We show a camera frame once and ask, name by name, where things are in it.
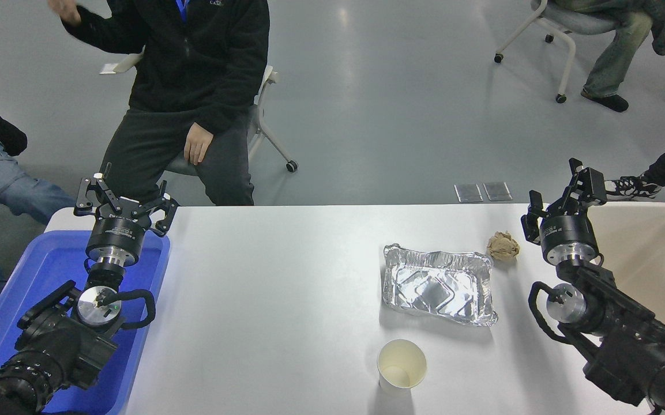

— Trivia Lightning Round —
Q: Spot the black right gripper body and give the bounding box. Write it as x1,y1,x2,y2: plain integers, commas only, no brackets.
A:
540,212,599,255

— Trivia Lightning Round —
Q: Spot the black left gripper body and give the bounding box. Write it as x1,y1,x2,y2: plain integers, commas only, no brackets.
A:
86,207,152,255

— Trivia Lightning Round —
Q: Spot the white paper cup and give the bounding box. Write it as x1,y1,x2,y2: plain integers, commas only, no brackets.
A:
377,339,428,395

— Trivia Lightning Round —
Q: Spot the person's left hand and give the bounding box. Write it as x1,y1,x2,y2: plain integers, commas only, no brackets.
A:
184,122,215,167

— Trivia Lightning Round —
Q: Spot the person's right hand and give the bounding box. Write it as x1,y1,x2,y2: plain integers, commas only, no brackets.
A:
48,0,82,27

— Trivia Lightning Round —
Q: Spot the crumpled tan paper ball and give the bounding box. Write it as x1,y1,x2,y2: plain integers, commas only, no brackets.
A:
487,231,521,263

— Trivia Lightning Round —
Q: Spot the metal floor plate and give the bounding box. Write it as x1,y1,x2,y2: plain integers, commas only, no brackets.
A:
454,183,484,203
483,182,513,202

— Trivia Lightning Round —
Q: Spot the blue plastic tray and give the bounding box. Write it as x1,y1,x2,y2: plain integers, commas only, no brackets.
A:
0,229,171,415

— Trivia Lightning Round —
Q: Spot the large pale bin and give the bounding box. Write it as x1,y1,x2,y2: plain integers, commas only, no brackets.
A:
586,202,665,361

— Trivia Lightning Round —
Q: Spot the silver foil tray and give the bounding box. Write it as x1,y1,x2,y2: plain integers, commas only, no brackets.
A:
381,243,499,327

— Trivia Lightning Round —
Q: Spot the white wheeled chair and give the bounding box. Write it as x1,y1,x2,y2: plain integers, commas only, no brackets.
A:
494,0,618,104
112,52,299,173

